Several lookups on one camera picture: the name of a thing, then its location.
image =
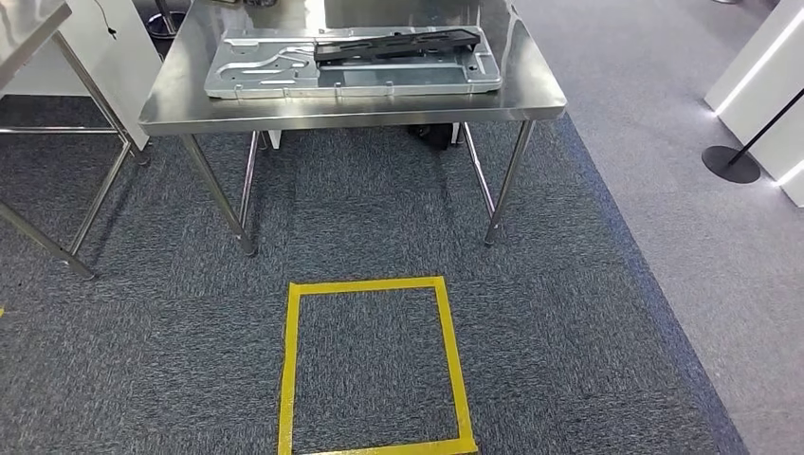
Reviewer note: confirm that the black stanchion post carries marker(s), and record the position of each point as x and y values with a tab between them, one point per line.
728	164

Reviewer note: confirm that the black plastic plate bracket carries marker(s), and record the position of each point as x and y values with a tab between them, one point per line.
389	45

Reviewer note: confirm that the stainless steel workbench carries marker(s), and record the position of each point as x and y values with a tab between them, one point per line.
352	110

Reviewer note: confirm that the black object under workbench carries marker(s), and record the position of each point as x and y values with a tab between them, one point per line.
430	135

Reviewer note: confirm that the black round base stand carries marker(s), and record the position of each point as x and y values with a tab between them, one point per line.
164	22

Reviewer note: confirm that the embossed metal plate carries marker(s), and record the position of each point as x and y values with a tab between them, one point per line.
264	78

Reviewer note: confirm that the stainless steel table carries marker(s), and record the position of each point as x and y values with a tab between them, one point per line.
25	25

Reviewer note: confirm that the white lit platform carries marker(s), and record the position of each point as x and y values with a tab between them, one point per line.
754	81

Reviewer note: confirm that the white cabinet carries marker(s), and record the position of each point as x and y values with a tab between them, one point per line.
119	63

